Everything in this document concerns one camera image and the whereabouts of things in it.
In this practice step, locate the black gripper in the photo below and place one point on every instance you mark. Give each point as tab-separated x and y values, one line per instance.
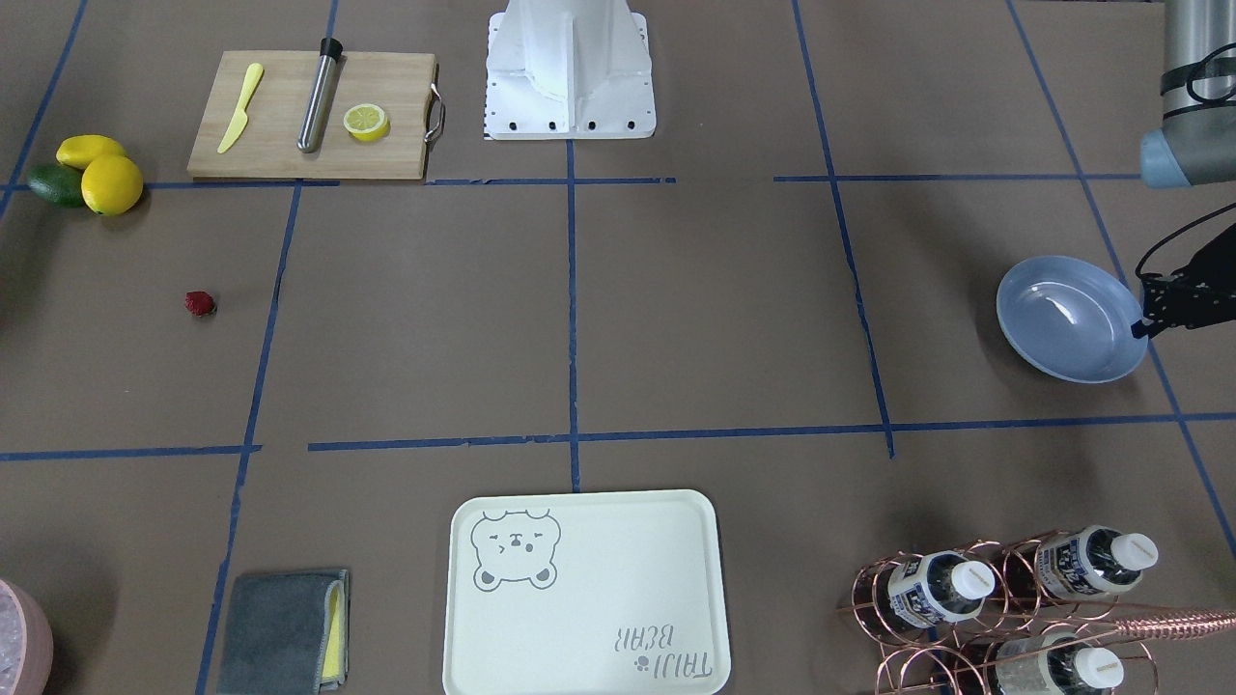
1190	301

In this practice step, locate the blue plastic plate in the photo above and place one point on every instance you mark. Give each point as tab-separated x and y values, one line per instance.
1070	319

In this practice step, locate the red strawberry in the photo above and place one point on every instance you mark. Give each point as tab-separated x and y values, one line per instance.
200	304

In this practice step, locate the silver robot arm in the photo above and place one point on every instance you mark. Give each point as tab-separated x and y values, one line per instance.
1194	146

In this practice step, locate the bottle white cap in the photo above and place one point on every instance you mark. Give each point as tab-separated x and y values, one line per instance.
1096	562
1054	663
922	593

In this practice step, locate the lower bottle white cap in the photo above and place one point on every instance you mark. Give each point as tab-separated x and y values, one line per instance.
1054	663

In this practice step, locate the cream bear tray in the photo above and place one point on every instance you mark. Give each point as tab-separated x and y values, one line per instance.
616	592

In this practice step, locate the half lemon slice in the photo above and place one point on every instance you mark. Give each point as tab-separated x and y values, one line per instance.
366	122

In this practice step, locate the steel muddler black tip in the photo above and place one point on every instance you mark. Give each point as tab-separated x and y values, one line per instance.
312	130

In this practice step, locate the yellow sponge cloth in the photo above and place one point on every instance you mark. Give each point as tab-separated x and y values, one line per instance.
335	661

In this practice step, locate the bamboo cutting board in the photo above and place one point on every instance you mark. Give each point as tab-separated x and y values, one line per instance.
257	107

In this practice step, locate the yellow plastic knife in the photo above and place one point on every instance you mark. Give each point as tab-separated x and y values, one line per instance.
240	118

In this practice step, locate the grey folded cloth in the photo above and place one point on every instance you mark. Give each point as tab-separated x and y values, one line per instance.
274	635

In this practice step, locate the round yellow lemon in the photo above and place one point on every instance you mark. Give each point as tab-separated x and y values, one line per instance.
111	185

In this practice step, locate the yellow lemon oval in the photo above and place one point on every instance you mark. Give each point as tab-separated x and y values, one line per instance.
79	151

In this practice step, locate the green avocado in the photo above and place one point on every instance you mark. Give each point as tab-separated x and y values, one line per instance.
57	184

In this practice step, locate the copper wire bottle rack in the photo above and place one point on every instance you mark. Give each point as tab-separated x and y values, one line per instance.
952	659

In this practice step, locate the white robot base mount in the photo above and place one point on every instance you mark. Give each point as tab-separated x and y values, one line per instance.
568	70

